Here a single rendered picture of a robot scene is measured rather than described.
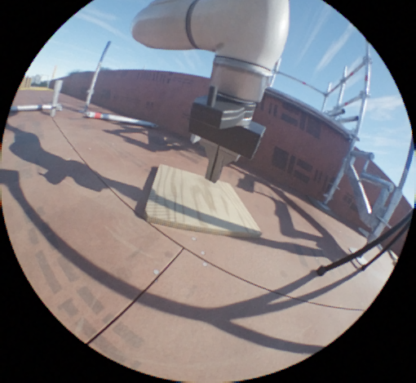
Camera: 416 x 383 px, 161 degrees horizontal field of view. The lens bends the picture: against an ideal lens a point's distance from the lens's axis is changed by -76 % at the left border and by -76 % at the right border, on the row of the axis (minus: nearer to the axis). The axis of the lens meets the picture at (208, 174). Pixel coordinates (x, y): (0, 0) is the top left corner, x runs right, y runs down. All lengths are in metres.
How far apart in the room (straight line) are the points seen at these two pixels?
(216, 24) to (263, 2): 0.07
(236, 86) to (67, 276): 0.35
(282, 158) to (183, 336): 1.40
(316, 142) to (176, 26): 1.42
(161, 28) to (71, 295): 0.39
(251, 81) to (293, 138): 1.26
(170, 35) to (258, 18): 0.13
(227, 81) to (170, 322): 0.33
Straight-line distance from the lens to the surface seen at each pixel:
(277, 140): 1.42
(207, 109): 0.17
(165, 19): 0.27
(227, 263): 0.32
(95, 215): 0.33
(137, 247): 0.28
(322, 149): 1.54
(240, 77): 0.21
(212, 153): 0.29
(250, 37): 0.20
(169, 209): 0.34
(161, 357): 0.23
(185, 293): 0.25
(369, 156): 1.27
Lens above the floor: 0.22
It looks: 19 degrees down
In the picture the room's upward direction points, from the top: 22 degrees clockwise
